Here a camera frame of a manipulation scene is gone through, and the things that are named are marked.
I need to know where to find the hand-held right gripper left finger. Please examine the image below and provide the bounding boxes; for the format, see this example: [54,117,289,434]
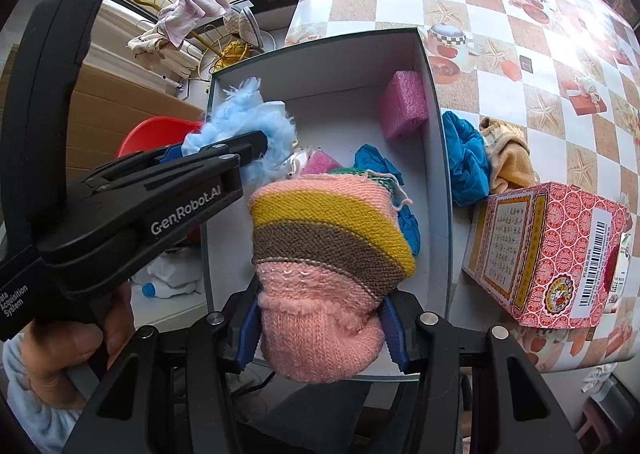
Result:
[62,291,264,454]

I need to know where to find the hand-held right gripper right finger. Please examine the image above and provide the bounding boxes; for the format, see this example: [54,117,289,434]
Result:
[380,294,584,454]

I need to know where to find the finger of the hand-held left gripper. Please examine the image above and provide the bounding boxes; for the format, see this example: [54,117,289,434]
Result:
[145,130,271,172]
[156,143,203,165]

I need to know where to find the light blue fluffy fibre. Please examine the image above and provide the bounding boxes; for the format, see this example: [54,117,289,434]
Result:
[181,76,298,182]

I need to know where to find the pink foam block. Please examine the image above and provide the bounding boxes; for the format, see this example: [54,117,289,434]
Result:
[300,150,346,177]
[377,70,431,141]

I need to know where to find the grey box with white inside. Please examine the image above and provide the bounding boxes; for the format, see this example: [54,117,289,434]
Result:
[200,26,453,377]

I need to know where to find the striped knitted hat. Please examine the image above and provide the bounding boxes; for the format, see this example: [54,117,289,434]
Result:
[248,173,417,383]

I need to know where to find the person's left forearm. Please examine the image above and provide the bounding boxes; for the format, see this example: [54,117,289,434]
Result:
[0,334,83,454]

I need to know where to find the person's left hand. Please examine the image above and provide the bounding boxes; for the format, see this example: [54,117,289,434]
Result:
[22,279,136,410]

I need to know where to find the red plastic basin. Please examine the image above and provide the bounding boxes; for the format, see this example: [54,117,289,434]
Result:
[118,116,207,247]

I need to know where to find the white plastic bag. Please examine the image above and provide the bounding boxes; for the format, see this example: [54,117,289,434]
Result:
[132,251,203,285]

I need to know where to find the brown cardboard sheet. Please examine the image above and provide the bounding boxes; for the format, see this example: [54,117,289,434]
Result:
[65,59,203,170]

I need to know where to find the white bottle with blue cap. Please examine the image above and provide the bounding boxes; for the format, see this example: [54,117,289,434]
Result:
[141,279,203,300]

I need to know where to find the yellow net bundle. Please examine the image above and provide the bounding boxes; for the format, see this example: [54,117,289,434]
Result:
[215,40,251,72]

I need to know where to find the white radiator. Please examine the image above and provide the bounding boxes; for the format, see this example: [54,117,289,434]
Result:
[92,1,201,85]

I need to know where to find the beige rag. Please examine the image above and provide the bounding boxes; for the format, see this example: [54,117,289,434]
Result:
[127,29,173,70]

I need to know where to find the blue cloth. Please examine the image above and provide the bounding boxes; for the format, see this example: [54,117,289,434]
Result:
[354,144,421,257]
[441,110,492,207]

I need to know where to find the pale pink cloth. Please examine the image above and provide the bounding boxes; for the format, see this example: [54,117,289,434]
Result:
[157,0,232,49]

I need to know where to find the red patterned cardboard box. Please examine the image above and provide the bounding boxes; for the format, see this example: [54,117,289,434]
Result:
[460,181,632,330]

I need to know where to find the tan towel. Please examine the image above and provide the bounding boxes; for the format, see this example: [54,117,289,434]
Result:
[479,116,538,195]

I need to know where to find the pink stool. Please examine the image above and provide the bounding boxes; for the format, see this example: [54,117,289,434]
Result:
[575,396,623,454]

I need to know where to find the checkered printed tablecloth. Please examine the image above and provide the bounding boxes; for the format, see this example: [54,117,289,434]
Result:
[285,0,640,375]

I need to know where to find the black cable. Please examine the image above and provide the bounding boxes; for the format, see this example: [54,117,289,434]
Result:
[232,371,277,394]

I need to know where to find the gold wire rack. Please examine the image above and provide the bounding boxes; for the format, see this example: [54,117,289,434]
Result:
[132,0,251,77]

